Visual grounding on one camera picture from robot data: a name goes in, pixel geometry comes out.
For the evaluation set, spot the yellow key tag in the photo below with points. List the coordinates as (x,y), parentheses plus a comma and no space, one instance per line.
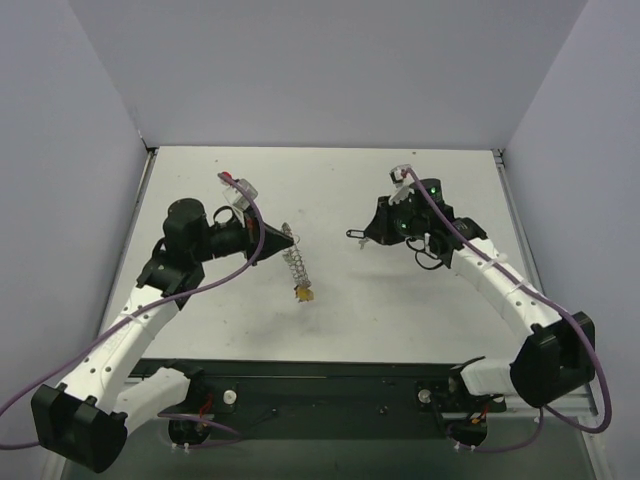
(304,294)

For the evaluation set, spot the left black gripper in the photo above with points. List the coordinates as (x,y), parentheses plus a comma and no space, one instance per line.
(252,238)

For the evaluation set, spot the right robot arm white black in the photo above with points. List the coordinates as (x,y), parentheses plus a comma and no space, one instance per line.
(552,360)

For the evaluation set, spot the metal band with key rings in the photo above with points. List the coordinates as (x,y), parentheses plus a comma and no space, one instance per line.
(294,260)

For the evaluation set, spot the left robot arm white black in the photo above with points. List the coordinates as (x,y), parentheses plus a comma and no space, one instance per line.
(86,418)

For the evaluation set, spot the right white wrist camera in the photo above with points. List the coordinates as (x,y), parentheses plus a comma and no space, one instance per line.
(398,176)

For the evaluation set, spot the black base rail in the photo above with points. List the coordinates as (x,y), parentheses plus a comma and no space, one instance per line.
(278,400)

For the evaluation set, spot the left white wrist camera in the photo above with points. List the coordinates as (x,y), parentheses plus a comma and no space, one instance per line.
(237,192)

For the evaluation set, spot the black key tag with key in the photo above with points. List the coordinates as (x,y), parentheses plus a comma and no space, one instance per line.
(359,235)

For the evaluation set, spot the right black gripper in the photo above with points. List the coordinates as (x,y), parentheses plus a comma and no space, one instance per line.
(381,226)

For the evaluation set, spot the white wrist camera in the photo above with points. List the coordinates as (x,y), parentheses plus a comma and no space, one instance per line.
(398,176)
(237,192)

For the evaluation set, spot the aluminium table frame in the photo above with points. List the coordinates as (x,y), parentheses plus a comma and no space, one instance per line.
(532,273)

